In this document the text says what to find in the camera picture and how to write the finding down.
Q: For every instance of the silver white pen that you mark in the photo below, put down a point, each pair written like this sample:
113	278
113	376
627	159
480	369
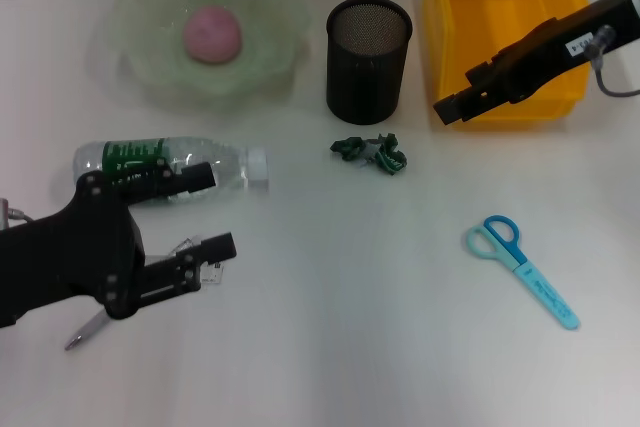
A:
85	332

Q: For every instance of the light blue scissors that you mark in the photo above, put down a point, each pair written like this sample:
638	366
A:
510	247

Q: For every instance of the black mesh pen holder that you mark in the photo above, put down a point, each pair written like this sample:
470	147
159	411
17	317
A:
367	72

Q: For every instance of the yellow plastic bin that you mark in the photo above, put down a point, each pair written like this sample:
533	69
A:
475	7

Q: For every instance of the clear plastic ruler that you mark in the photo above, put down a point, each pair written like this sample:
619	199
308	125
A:
212	274

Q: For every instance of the green plastic wrapper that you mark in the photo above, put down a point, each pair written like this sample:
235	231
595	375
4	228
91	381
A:
385	154

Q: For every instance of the clear green-label water bottle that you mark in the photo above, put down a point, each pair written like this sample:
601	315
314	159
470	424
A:
235	167

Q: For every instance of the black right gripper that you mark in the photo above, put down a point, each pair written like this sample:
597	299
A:
560	47

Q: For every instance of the translucent green fruit bowl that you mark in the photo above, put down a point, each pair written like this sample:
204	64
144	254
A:
260	32

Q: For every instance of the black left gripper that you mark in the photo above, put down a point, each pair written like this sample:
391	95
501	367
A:
70	257

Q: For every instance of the pink peach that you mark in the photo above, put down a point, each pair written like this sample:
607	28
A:
212	34

